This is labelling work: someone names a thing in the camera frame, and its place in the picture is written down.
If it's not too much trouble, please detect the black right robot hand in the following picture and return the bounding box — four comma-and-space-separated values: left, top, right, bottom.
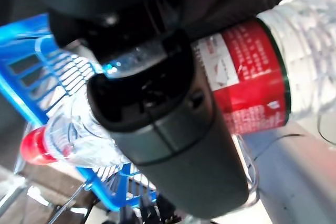
48, 0, 336, 219

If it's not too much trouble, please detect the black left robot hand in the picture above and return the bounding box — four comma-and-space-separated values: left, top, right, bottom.
115, 195, 190, 224

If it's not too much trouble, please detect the clear water bottle red label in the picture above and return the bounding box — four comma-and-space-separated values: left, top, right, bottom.
20, 0, 336, 168

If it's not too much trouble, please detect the blue plastic shopping basket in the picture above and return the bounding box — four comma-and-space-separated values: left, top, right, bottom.
0, 14, 163, 213

